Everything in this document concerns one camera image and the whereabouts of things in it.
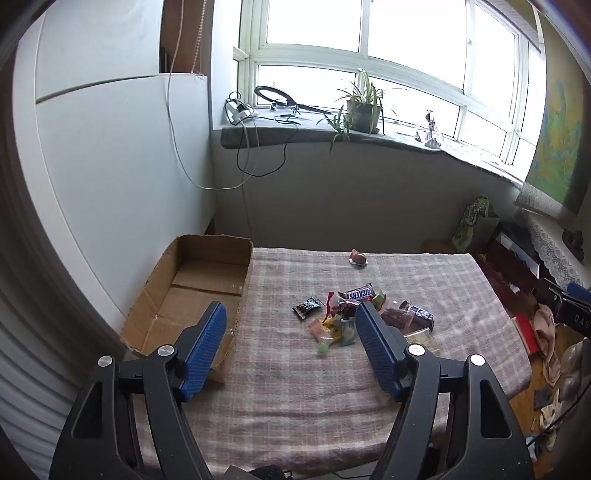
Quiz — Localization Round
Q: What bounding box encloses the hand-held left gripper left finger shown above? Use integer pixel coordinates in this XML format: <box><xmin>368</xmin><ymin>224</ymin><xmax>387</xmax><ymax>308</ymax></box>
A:
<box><xmin>48</xmin><ymin>301</ymin><xmax>228</xmax><ymax>480</ymax></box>

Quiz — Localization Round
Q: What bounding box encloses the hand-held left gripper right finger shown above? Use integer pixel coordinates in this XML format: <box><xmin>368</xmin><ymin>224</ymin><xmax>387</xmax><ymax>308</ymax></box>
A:
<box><xmin>355</xmin><ymin>301</ymin><xmax>536</xmax><ymax>480</ymax></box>

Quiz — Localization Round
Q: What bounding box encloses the cardboard box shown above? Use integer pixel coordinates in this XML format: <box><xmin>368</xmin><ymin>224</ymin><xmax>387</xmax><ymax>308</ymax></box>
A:
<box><xmin>121</xmin><ymin>234</ymin><xmax>254</xmax><ymax>384</ymax></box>

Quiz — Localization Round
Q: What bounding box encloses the pink cloth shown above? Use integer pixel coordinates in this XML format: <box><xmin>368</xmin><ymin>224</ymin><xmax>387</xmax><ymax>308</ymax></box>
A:
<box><xmin>531</xmin><ymin>305</ymin><xmax>561</xmax><ymax>384</ymax></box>

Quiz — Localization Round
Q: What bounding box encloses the reddish brown clear packet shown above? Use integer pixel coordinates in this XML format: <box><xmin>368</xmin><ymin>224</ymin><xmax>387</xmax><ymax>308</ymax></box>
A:
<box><xmin>381</xmin><ymin>307</ymin><xmax>416</xmax><ymax>335</ymax></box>

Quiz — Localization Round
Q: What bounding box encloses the yellow green candy packet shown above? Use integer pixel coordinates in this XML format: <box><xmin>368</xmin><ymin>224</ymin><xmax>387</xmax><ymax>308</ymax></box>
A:
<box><xmin>330</xmin><ymin>318</ymin><xmax>358</xmax><ymax>346</ymax></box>

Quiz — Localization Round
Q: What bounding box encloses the pale clear packet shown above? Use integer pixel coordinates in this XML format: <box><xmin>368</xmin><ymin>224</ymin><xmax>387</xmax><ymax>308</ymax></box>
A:
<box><xmin>404</xmin><ymin>330</ymin><xmax>439</xmax><ymax>354</ymax></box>

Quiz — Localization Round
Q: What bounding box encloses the red box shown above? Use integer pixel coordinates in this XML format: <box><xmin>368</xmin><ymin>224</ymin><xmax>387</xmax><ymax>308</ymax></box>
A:
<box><xmin>512</xmin><ymin>316</ymin><xmax>539</xmax><ymax>354</ymax></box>

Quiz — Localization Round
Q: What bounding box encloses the dark chocolate bar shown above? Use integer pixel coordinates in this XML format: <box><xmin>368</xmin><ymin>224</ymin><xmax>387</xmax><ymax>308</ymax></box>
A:
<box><xmin>399</xmin><ymin>300</ymin><xmax>435</xmax><ymax>330</ymax></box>

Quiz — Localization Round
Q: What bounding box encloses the brown chocolate bar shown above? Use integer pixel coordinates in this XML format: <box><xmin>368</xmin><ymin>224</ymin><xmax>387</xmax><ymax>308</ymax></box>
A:
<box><xmin>337</xmin><ymin>285</ymin><xmax>376</xmax><ymax>302</ymax></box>

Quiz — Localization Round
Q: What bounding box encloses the white lace cloth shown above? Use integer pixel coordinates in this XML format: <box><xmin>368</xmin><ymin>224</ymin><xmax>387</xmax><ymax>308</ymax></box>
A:
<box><xmin>526</xmin><ymin>215</ymin><xmax>591</xmax><ymax>289</ymax></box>

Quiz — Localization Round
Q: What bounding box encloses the red wrapper packet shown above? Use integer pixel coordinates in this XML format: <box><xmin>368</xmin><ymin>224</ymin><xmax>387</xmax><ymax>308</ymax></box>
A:
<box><xmin>324</xmin><ymin>292</ymin><xmax>361</xmax><ymax>319</ymax></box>

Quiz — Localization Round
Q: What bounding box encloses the black snack packet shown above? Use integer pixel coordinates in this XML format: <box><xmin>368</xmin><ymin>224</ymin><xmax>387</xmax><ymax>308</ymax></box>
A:
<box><xmin>293</xmin><ymin>296</ymin><xmax>322</xmax><ymax>320</ymax></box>

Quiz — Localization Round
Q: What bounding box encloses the pink checked blanket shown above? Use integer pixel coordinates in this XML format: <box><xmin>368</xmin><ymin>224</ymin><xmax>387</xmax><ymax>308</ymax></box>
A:
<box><xmin>134</xmin><ymin>247</ymin><xmax>532</xmax><ymax>478</ymax></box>

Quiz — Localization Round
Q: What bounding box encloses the green printed bag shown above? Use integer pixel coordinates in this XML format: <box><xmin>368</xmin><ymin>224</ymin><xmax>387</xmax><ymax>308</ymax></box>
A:
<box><xmin>452</xmin><ymin>196</ymin><xmax>490</xmax><ymax>252</ymax></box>

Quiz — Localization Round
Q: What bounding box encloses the white ribbed panel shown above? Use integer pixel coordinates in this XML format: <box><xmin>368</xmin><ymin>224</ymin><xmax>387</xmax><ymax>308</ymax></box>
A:
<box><xmin>0</xmin><ymin>295</ymin><xmax>93</xmax><ymax>476</ymax></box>

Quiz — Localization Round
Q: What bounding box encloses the white wardrobe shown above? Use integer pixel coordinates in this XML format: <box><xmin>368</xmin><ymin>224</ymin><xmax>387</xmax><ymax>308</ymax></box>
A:
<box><xmin>14</xmin><ymin>0</ymin><xmax>218</xmax><ymax>333</ymax></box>

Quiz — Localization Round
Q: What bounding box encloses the small figurine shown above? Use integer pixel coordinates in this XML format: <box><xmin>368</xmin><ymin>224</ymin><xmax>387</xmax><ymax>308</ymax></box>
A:
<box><xmin>416</xmin><ymin>110</ymin><xmax>444</xmax><ymax>149</ymax></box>

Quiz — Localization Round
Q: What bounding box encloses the grey window sill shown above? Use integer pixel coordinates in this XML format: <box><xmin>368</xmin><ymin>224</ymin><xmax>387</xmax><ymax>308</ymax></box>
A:
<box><xmin>221</xmin><ymin>117</ymin><xmax>527</xmax><ymax>185</ymax></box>

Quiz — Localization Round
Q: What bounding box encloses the white power strip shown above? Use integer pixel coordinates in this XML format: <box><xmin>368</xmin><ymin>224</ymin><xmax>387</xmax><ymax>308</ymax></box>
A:
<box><xmin>225</xmin><ymin>99</ymin><xmax>257</xmax><ymax>123</ymax></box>

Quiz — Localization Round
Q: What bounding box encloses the potted spider plant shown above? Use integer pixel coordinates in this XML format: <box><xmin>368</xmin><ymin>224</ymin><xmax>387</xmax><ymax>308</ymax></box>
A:
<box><xmin>318</xmin><ymin>69</ymin><xmax>402</xmax><ymax>153</ymax></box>

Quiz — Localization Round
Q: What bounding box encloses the white framed window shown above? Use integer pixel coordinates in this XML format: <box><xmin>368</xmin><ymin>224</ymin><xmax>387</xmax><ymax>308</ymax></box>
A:
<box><xmin>238</xmin><ymin>0</ymin><xmax>548</xmax><ymax>167</ymax></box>

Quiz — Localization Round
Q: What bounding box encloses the wall map poster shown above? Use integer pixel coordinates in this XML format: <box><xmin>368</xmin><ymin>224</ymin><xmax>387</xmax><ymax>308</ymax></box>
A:
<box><xmin>515</xmin><ymin>69</ymin><xmax>591</xmax><ymax>217</ymax></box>

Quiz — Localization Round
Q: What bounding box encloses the black cable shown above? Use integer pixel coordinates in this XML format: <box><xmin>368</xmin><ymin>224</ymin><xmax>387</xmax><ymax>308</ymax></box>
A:
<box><xmin>236</xmin><ymin>115</ymin><xmax>301</xmax><ymax>178</ymax></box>

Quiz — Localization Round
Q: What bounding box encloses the white cable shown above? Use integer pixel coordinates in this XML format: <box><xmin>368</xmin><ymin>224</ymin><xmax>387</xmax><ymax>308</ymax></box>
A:
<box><xmin>166</xmin><ymin>0</ymin><xmax>252</xmax><ymax>190</ymax></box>

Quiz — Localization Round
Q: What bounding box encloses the black ring light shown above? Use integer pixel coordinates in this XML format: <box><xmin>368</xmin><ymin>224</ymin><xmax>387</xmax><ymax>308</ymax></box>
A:
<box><xmin>254</xmin><ymin>85</ymin><xmax>333</xmax><ymax>116</ymax></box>

